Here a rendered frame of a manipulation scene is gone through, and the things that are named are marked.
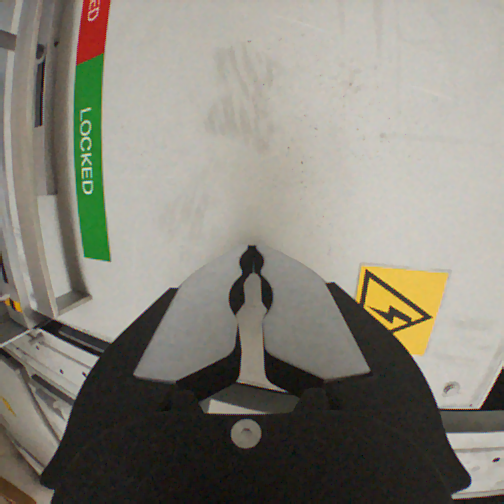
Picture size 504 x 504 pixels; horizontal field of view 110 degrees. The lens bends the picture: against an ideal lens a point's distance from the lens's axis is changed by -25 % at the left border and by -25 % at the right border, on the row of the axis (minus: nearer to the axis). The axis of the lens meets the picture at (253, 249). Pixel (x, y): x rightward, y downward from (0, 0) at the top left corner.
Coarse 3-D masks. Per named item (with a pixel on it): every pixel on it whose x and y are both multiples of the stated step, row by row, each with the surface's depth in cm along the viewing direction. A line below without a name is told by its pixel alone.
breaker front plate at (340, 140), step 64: (64, 0) 13; (128, 0) 12; (192, 0) 11; (256, 0) 10; (320, 0) 9; (384, 0) 8; (448, 0) 7; (64, 64) 14; (128, 64) 13; (192, 64) 12; (256, 64) 11; (320, 64) 10; (384, 64) 9; (448, 64) 8; (64, 128) 16; (128, 128) 14; (192, 128) 13; (256, 128) 12; (320, 128) 11; (384, 128) 10; (448, 128) 9; (64, 192) 17; (128, 192) 15; (192, 192) 14; (256, 192) 13; (320, 192) 12; (384, 192) 11; (448, 192) 10; (64, 256) 19; (128, 256) 17; (192, 256) 15; (320, 256) 13; (384, 256) 12; (448, 256) 11; (64, 320) 22; (128, 320) 18; (256, 320) 15; (448, 320) 12; (448, 384) 12
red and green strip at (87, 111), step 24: (96, 0) 12; (96, 24) 13; (96, 48) 13; (96, 72) 14; (96, 96) 14; (96, 120) 15; (96, 144) 15; (96, 168) 16; (96, 192) 16; (96, 216) 17; (96, 240) 17
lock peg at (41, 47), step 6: (0, 30) 10; (0, 36) 10; (6, 36) 11; (12, 36) 11; (0, 42) 11; (6, 42) 11; (12, 42) 11; (42, 42) 14; (54, 42) 14; (6, 48) 11; (12, 48) 12; (42, 48) 14; (36, 54) 14; (42, 54) 14; (36, 60) 15; (42, 60) 14
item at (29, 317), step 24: (0, 0) 14; (0, 24) 14; (0, 48) 15; (0, 72) 16; (0, 96) 17; (0, 120) 18; (0, 144) 18; (0, 168) 19; (0, 192) 19; (0, 216) 20; (0, 240) 21; (0, 264) 22; (24, 288) 23; (24, 312) 23
